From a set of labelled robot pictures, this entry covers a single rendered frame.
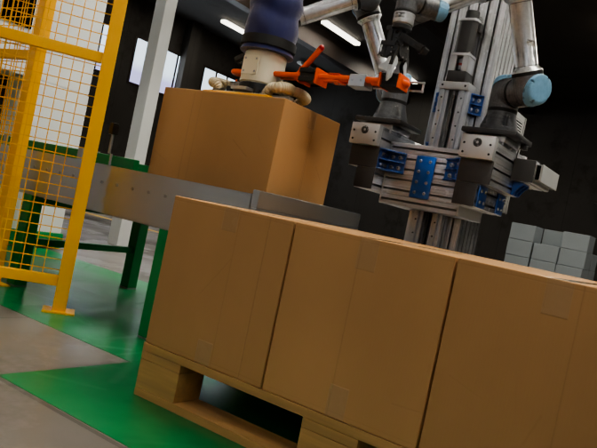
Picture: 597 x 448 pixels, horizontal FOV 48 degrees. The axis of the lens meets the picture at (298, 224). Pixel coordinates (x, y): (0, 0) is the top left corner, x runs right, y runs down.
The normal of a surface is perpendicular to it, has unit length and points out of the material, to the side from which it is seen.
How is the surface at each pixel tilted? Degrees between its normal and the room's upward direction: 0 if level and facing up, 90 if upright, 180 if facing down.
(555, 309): 90
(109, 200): 90
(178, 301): 90
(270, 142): 90
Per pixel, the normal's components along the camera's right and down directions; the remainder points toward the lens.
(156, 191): -0.55, -0.10
